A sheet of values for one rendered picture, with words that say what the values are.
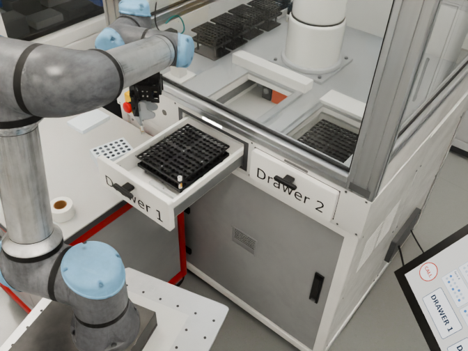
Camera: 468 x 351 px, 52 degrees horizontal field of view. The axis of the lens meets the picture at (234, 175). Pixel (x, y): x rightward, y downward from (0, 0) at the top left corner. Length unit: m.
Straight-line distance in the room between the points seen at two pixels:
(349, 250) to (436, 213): 1.37
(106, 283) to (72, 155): 0.81
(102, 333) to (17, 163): 0.40
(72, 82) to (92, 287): 0.40
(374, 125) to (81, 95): 0.68
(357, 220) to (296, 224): 0.25
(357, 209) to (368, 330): 0.95
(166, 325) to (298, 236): 0.55
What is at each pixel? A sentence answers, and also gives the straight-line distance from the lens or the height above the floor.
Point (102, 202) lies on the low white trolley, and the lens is 1.52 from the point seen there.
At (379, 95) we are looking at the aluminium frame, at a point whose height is 1.24.
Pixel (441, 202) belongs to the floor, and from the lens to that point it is 2.86.
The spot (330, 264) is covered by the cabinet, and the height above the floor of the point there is 0.61.
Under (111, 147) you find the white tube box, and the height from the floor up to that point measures 0.80.
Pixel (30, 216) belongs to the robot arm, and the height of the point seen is 1.15.
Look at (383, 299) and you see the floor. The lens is 2.31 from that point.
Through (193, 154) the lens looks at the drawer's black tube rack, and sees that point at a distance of 1.44.
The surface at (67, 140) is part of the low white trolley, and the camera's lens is 1.79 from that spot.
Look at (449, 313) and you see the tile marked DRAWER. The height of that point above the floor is 1.01.
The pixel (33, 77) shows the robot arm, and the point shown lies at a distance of 0.79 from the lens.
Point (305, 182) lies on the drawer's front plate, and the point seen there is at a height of 0.91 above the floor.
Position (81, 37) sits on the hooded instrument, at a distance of 2.11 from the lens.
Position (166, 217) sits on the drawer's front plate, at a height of 0.87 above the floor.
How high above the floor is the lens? 1.82
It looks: 42 degrees down
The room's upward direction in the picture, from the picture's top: 3 degrees clockwise
